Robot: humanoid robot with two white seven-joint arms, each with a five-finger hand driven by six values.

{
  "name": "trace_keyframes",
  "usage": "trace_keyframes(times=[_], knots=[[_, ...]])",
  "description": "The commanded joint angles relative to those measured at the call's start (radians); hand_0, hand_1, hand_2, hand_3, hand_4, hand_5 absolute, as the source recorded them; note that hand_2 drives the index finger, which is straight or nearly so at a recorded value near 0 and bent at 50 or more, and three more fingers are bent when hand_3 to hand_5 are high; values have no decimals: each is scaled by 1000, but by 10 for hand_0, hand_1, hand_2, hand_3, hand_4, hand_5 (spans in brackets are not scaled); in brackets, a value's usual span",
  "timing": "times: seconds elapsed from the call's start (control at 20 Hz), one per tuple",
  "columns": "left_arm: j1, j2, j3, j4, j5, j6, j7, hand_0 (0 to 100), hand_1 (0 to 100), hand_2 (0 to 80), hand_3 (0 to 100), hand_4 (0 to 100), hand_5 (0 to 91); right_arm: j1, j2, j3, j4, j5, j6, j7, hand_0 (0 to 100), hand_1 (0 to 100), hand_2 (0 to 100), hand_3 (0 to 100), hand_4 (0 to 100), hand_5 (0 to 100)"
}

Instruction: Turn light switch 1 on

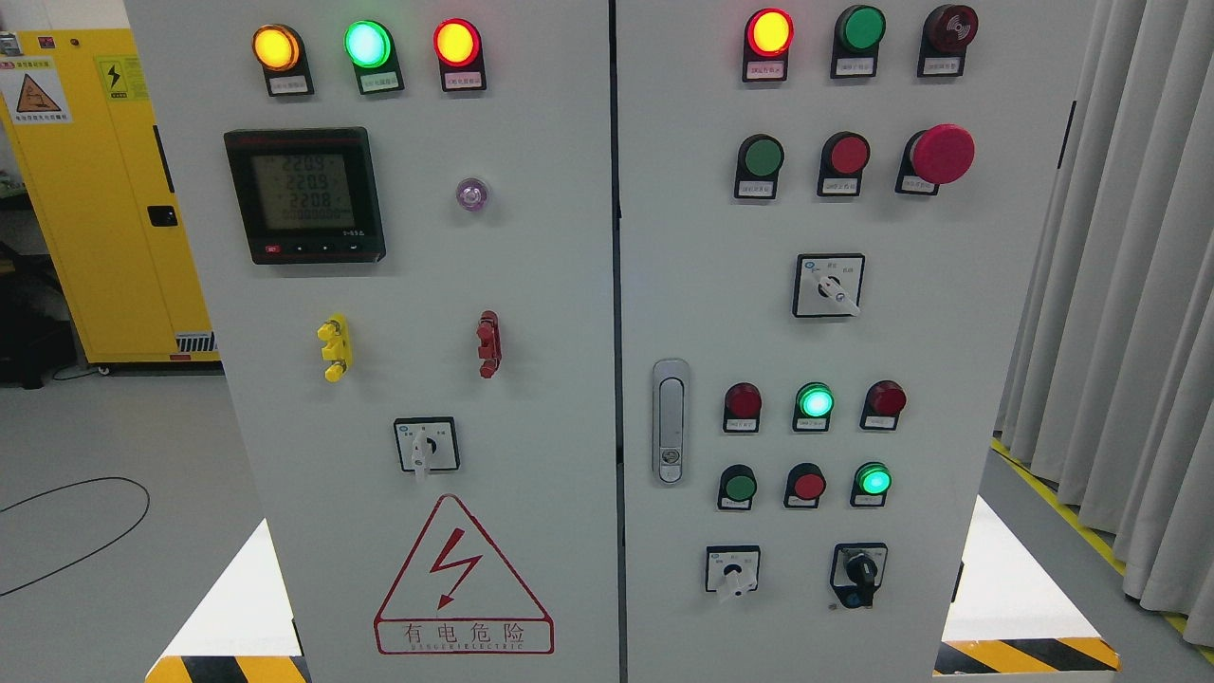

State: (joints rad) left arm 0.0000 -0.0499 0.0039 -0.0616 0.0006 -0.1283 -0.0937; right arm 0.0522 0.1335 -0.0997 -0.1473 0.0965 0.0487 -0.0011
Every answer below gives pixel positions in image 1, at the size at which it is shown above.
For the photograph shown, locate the small clear lamp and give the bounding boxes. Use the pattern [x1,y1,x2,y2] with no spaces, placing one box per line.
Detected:
[456,177,490,212]

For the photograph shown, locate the white rotary selector lower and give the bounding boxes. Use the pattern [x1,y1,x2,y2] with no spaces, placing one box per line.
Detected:
[704,545,762,601]

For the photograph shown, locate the yellow safety storage cabinet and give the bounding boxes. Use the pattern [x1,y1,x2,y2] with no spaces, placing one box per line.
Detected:
[2,28,219,366]

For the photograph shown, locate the green unlit indicator top right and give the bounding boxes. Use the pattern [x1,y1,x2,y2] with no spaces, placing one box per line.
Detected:
[832,5,886,81]

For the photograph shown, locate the white rotary selector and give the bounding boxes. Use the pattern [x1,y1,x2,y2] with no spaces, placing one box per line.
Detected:
[704,545,762,601]
[792,252,866,320]

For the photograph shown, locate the green push button upper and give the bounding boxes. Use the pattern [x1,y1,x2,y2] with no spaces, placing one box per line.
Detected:
[732,133,784,200]

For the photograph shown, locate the silver door handle lock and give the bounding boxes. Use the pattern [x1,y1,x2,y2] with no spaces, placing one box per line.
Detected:
[652,358,690,486]

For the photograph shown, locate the dark red indicator left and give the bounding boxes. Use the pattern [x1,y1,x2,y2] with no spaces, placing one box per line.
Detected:
[724,383,764,434]

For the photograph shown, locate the red indicator light top left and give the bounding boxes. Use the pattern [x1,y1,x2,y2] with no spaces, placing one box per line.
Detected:
[432,17,488,92]

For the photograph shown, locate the amber indicator light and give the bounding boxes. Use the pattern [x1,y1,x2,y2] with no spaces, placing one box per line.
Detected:
[253,25,314,97]

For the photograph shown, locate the black digital power meter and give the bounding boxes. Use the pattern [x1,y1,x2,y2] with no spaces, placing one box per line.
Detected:
[225,126,387,267]

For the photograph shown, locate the red electric hazard sticker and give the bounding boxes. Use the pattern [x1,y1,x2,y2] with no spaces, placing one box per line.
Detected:
[373,494,556,655]

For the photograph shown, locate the dark red indicator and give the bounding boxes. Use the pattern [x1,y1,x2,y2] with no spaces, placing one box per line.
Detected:
[860,379,908,432]
[724,383,764,434]

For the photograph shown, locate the red emergency stop button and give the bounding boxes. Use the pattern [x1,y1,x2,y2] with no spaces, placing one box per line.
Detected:
[894,123,976,197]

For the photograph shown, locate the grey curtain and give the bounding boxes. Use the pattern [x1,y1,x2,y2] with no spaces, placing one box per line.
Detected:
[997,1,1213,647]

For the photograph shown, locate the black equipment at left edge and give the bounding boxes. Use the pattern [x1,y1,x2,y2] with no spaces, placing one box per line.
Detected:
[1,189,80,389]

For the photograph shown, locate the dark red buzzer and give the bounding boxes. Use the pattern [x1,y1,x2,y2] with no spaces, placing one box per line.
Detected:
[917,4,978,78]

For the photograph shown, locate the green lit push button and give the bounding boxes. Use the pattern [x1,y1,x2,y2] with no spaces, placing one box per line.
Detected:
[849,461,892,508]

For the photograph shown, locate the green indicator light top left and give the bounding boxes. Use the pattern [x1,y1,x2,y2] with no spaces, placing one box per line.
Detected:
[344,19,404,95]

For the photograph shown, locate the red lit indicator right door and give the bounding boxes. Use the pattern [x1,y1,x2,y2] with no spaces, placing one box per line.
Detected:
[742,6,795,82]

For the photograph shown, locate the yellow terminal connector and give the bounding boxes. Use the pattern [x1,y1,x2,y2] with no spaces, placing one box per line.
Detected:
[316,314,353,383]

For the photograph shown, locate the black cable on floor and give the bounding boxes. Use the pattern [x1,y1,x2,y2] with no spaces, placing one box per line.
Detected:
[0,476,152,599]

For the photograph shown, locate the dark red indicator right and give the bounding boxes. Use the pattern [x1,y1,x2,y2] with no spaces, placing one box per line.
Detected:
[860,379,908,432]

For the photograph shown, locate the red push button upper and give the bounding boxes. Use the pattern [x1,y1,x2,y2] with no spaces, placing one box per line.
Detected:
[816,131,870,198]

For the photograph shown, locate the grey electrical control cabinet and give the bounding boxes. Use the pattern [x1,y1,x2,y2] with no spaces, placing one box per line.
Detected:
[126,1,1097,682]

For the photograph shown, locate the red terminal connector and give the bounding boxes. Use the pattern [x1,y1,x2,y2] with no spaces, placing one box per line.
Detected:
[473,311,503,379]

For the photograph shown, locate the red push button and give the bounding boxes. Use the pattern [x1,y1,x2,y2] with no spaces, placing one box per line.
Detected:
[783,463,827,510]
[816,131,870,198]

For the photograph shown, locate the black key selector switch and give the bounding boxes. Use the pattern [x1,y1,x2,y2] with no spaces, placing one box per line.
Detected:
[829,542,889,609]

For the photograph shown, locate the white rotary light switch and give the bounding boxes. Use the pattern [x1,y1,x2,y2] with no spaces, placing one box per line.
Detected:
[392,416,461,480]

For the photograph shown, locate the green lit indicator middle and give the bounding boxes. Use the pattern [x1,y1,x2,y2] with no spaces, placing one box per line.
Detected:
[792,381,836,433]

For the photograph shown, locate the red push button lower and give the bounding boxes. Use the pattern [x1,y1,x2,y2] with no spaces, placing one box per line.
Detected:
[783,463,827,510]

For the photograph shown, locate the white rotary selector upper right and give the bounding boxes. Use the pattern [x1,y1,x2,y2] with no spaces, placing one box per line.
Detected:
[792,252,866,320]

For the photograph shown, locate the green push button lower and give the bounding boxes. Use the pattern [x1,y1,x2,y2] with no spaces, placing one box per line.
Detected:
[717,463,756,511]

